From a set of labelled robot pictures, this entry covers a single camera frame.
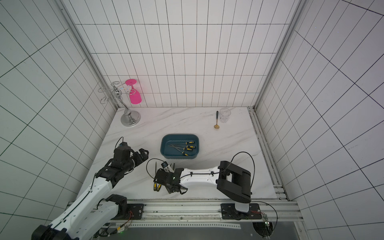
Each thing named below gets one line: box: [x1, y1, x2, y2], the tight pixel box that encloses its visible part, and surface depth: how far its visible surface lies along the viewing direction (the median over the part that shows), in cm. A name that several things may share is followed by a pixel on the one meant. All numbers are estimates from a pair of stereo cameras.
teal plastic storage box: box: [160, 134, 200, 160], surface depth 97 cm
